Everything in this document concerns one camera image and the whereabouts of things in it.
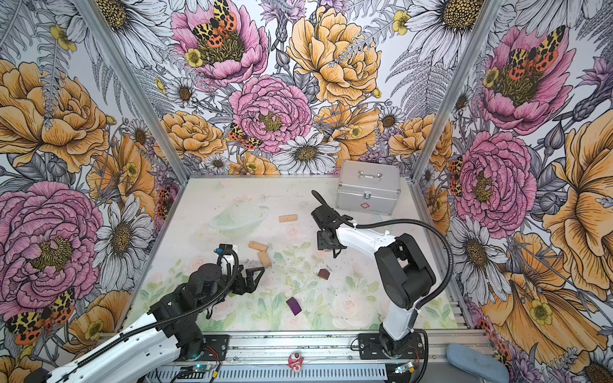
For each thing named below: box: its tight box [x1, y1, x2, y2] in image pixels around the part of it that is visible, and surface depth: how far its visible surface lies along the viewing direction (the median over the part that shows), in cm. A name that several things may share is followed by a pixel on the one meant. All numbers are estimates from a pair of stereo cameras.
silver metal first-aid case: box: [335, 160, 402, 216], surface depth 103 cm
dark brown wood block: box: [317, 268, 331, 281], surface depth 91 cm
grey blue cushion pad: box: [446, 343, 511, 383], surface depth 71 cm
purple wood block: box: [285, 296, 302, 316], surface depth 83 cm
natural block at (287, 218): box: [278, 213, 297, 223], surface depth 107 cm
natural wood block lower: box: [258, 250, 273, 269], surface depth 94 cm
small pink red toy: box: [287, 351, 305, 373], surface depth 70 cm
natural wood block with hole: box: [248, 240, 269, 252], surface depth 99 cm
